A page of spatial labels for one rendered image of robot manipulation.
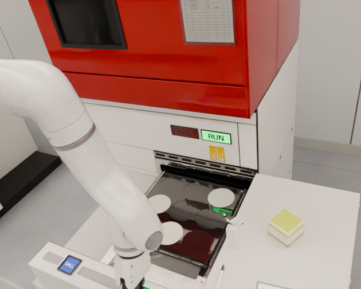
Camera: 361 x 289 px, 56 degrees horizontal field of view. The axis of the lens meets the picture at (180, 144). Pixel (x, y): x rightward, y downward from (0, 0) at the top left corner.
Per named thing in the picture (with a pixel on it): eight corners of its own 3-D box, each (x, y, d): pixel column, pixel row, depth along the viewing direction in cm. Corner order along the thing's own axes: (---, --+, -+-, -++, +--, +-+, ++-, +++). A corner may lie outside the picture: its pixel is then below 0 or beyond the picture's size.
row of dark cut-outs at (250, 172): (155, 155, 147) (154, 150, 145) (254, 174, 127) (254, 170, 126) (154, 156, 146) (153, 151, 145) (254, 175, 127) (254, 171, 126)
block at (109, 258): (114, 249, 117) (112, 244, 115) (122, 252, 115) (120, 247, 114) (100, 269, 112) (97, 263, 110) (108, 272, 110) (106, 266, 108)
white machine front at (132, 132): (101, 160, 172) (75, 89, 149) (259, 195, 136) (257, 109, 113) (97, 163, 170) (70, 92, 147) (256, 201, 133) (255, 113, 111)
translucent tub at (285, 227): (283, 222, 105) (284, 206, 101) (304, 235, 100) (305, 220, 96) (267, 235, 102) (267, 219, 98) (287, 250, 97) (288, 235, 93)
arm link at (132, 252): (127, 222, 89) (128, 231, 91) (105, 243, 82) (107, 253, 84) (154, 230, 86) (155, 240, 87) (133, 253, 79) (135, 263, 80)
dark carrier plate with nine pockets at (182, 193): (165, 173, 144) (165, 172, 144) (243, 190, 129) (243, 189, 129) (118, 234, 121) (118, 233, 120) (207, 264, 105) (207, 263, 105)
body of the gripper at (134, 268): (130, 228, 90) (134, 260, 95) (105, 253, 82) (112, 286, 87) (154, 235, 87) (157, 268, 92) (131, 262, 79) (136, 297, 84)
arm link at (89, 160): (120, 134, 59) (175, 237, 77) (81, 113, 71) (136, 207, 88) (78, 166, 56) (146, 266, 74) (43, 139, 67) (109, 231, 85)
